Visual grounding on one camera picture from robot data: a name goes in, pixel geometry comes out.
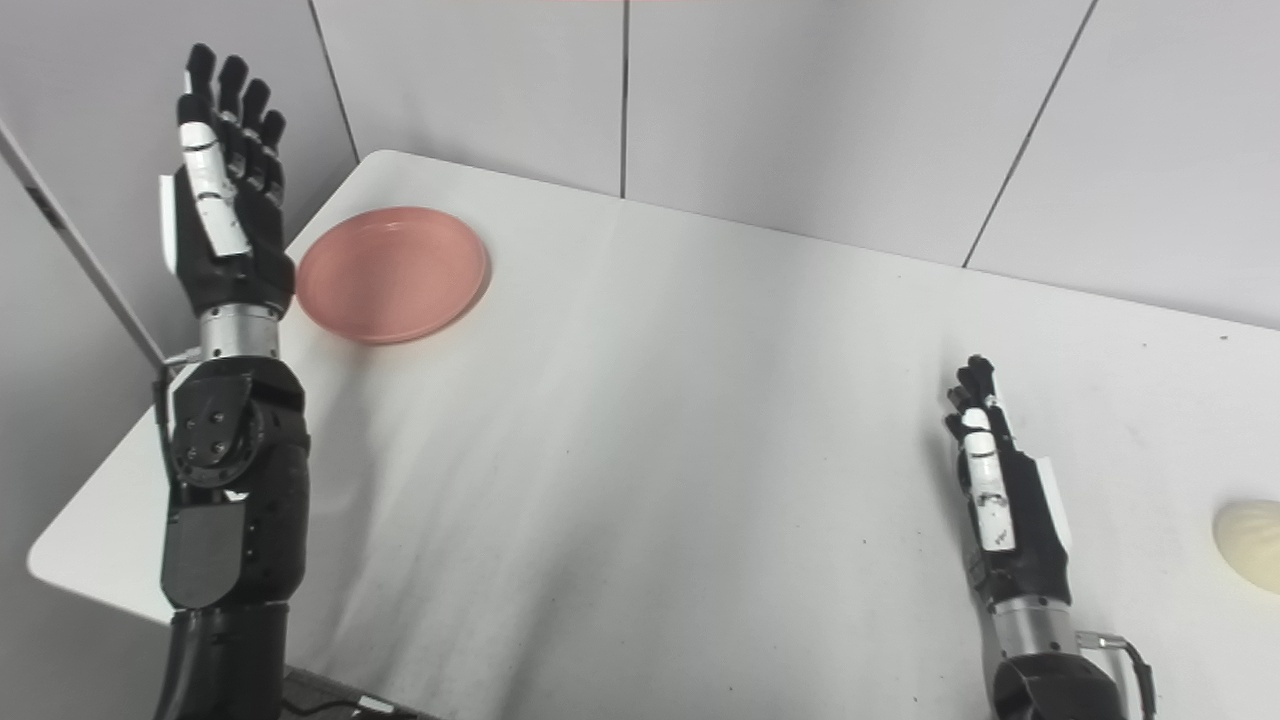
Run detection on pink round plate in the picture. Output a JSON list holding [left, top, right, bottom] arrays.
[[296, 206, 490, 346]]

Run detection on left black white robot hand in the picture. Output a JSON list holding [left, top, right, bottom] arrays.
[[158, 43, 297, 317]]

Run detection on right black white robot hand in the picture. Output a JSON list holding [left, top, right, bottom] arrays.
[[944, 354, 1074, 608]]

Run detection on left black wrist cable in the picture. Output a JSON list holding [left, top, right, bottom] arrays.
[[150, 348, 203, 501]]

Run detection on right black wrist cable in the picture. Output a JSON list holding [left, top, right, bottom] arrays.
[[1076, 630, 1159, 720]]

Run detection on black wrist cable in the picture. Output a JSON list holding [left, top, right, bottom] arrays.
[[150, 348, 203, 501], [1076, 630, 1159, 720]]

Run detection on white steamed bun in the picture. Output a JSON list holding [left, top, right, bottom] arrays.
[[1213, 500, 1280, 595]]

